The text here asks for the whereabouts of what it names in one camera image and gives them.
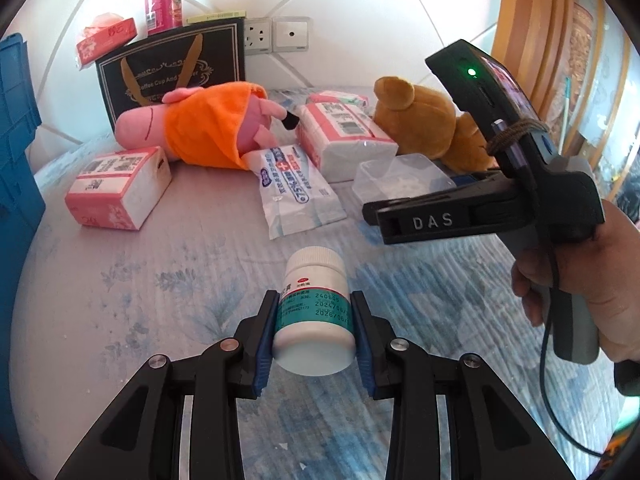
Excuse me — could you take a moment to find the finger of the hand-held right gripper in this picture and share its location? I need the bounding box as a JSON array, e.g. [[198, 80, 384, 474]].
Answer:
[[447, 171, 501, 187], [362, 182, 522, 246]]

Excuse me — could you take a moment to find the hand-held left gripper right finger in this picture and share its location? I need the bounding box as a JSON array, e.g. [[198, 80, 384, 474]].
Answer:
[[350, 290, 576, 480]]

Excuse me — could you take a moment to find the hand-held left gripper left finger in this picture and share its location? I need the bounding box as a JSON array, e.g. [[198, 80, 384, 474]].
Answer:
[[52, 290, 281, 480]]

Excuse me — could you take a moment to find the white medicine bottle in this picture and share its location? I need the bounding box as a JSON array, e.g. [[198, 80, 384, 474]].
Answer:
[[271, 246, 357, 376]]

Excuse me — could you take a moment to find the blue plastic crate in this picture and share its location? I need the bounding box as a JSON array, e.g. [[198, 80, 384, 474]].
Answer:
[[0, 33, 47, 266]]

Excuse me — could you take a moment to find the person's right hand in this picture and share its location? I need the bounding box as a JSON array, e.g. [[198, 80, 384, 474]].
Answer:
[[511, 200, 640, 366]]

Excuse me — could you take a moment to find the clear plastic box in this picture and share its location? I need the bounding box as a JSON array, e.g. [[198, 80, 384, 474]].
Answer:
[[351, 154, 457, 206]]

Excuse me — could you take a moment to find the brown bear plush toy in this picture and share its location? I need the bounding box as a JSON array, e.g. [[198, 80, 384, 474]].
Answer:
[[374, 76, 498, 173]]

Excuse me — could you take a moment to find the wooden cabinet with patterned panel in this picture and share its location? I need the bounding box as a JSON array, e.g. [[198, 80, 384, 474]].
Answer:
[[490, 0, 640, 226]]

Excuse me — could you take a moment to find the pink tissue pack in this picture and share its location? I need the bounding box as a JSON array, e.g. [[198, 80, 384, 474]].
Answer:
[[64, 146, 172, 231], [295, 102, 399, 171], [306, 91, 371, 109]]

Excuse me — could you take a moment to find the wet wipes packet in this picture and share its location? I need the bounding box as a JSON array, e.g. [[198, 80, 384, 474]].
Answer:
[[248, 143, 348, 240]]

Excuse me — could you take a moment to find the pink pig plush toy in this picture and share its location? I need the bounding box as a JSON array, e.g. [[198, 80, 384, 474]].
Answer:
[[115, 81, 301, 171]]

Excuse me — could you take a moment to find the black gift bag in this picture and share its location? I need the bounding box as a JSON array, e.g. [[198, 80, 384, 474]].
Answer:
[[95, 18, 247, 123]]

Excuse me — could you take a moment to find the flat yellow box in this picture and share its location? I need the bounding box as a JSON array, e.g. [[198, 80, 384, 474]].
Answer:
[[186, 9, 247, 26]]

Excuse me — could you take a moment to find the pink tissue box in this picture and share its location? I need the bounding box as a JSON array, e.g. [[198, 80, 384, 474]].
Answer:
[[76, 11, 137, 67]]

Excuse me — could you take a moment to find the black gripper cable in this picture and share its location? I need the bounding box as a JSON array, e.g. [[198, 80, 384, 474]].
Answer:
[[539, 305, 608, 458]]

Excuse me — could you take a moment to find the white wall switch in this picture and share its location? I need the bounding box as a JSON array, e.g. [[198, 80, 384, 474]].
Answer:
[[271, 16, 311, 53]]

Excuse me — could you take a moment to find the white wall socket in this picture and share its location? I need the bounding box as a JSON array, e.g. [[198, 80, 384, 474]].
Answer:
[[243, 16, 273, 56]]

